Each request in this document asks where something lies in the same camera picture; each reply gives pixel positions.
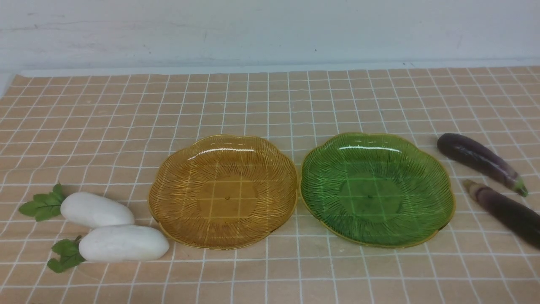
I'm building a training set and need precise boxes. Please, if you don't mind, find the green ribbed glass plate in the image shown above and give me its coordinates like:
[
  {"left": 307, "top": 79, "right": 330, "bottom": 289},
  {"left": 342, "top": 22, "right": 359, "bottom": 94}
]
[{"left": 300, "top": 132, "right": 456, "bottom": 248}]

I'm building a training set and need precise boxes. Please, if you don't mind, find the purple eggplant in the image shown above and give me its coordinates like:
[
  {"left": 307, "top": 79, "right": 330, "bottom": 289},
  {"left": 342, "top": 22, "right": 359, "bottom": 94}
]
[
  {"left": 436, "top": 133, "right": 529, "bottom": 197},
  {"left": 463, "top": 179, "right": 540, "bottom": 250}
]

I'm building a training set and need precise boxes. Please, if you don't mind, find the amber ribbed glass plate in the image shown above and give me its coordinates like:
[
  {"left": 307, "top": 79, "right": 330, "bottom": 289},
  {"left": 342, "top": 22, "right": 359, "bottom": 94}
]
[{"left": 147, "top": 134, "right": 299, "bottom": 250}]

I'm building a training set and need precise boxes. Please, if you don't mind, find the white radish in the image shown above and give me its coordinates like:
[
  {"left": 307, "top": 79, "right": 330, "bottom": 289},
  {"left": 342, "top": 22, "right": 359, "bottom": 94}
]
[
  {"left": 47, "top": 225, "right": 170, "bottom": 273},
  {"left": 19, "top": 183, "right": 135, "bottom": 229}
]

